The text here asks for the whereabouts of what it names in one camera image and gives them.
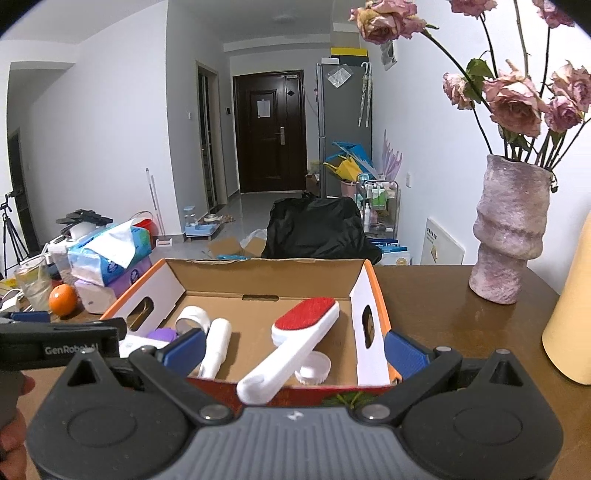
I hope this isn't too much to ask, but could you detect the black cloth cover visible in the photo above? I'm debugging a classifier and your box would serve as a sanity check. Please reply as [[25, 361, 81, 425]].
[[262, 194, 383, 266]]

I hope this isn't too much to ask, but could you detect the metal trolley with bottles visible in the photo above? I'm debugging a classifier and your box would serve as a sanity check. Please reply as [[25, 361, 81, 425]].
[[358, 180, 400, 238]]

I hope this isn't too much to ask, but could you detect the glass side door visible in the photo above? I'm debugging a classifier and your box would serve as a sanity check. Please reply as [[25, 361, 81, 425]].
[[198, 65, 227, 210]]

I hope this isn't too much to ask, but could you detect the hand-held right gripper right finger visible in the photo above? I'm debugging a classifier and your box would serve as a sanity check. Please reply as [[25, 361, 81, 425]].
[[358, 330, 527, 423]]

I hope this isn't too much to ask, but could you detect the pet water feeder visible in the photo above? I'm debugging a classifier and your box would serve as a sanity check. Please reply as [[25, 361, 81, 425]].
[[182, 205, 218, 241]]

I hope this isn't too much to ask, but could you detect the dried pink rose bouquet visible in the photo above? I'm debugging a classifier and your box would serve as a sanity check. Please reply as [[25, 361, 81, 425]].
[[348, 0, 591, 169]]

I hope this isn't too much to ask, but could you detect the white tape ring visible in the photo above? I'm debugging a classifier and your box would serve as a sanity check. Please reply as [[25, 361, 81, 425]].
[[174, 305, 211, 335]]

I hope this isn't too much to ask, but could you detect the white bottle cap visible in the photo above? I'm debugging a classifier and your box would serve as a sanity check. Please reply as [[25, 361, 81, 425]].
[[294, 351, 332, 385]]

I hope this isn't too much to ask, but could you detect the white mop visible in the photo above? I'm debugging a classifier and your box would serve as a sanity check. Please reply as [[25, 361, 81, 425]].
[[145, 168, 172, 245]]

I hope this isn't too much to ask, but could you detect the blue tissue pack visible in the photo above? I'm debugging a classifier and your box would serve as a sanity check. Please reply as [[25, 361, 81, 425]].
[[67, 219, 153, 287]]

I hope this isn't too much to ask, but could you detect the dark brown entrance door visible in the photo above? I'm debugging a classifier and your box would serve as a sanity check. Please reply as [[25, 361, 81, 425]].
[[232, 70, 308, 195]]

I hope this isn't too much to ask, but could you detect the red white lint brush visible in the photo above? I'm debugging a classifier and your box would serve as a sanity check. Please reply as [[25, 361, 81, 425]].
[[236, 296, 340, 406]]

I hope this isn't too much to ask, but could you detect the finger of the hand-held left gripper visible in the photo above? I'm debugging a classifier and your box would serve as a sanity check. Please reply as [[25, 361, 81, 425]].
[[0, 311, 51, 324], [51, 318, 127, 342]]

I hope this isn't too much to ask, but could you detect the open brown cardboard carton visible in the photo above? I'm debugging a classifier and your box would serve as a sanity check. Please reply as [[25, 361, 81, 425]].
[[203, 236, 262, 260]]

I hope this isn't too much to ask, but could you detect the clear food container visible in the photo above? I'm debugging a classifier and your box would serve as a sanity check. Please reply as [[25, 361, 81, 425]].
[[46, 242, 72, 280]]

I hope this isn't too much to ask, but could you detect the white folded umbrella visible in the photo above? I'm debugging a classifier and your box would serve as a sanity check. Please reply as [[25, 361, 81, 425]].
[[358, 62, 372, 127]]

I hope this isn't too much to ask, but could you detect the person's left hand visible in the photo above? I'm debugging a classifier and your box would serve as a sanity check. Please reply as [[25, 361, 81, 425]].
[[0, 375, 37, 467]]

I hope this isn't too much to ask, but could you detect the purple white tissue pack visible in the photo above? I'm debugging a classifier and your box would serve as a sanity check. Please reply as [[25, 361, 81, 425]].
[[74, 256, 153, 315]]

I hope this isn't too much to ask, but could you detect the orange-edged cardboard box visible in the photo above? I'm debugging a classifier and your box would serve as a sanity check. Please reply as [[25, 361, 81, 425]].
[[99, 257, 402, 407]]

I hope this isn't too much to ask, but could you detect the yellow black box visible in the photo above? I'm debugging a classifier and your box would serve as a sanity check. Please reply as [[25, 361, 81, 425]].
[[331, 46, 369, 63]]

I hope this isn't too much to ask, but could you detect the blue folding rack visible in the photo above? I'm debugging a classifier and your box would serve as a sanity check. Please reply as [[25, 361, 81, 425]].
[[323, 141, 377, 178]]

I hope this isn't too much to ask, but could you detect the black plastic item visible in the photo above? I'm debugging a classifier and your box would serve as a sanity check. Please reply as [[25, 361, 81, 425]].
[[55, 209, 114, 227]]

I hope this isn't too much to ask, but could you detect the blue white carton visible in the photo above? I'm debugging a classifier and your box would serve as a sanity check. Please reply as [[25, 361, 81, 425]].
[[369, 237, 411, 266]]

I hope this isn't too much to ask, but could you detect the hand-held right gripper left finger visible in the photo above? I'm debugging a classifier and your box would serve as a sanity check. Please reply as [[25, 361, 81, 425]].
[[67, 328, 234, 426]]

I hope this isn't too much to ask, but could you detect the orange fruit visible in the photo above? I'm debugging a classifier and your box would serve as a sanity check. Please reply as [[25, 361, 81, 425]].
[[48, 284, 78, 317]]

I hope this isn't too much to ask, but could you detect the white flat panel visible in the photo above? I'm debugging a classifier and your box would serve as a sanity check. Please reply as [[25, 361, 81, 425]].
[[421, 217, 465, 266]]

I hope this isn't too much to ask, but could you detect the small white box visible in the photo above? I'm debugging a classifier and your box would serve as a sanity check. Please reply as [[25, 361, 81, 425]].
[[119, 335, 171, 358]]

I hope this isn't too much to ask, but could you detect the clear drinking glass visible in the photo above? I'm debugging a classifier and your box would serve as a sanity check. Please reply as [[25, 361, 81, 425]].
[[14, 256, 52, 312]]

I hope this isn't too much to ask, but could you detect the white plastic bag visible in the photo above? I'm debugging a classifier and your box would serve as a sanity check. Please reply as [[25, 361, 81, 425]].
[[240, 229, 269, 257]]

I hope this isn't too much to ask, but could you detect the pink textured vase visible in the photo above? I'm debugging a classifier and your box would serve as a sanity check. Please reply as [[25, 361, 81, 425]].
[[468, 154, 555, 306]]

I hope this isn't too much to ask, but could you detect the black tripod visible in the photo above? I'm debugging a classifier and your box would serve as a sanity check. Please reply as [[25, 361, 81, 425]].
[[0, 191, 31, 278]]

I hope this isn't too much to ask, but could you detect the purple feather decoration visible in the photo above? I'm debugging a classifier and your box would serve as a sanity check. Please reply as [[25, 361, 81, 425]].
[[382, 129, 404, 178]]

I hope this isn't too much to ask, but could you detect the grey refrigerator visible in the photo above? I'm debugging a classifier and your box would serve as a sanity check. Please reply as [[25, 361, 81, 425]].
[[316, 62, 373, 199]]

